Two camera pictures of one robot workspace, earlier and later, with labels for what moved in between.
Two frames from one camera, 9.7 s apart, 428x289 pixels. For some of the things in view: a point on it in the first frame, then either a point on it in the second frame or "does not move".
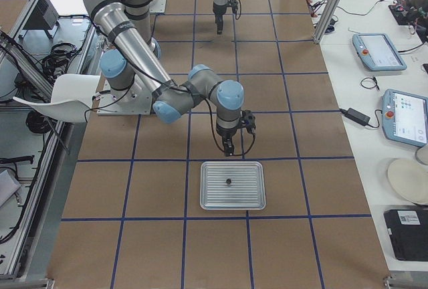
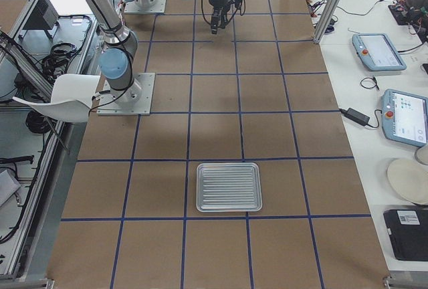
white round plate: x=410 y=179 does not move
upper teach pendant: x=378 y=51 does not move
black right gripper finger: x=226 y=147 → x=214 y=23
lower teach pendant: x=404 y=118 does not move
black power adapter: x=356 y=116 does not move
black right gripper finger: x=231 y=147 → x=222 y=19
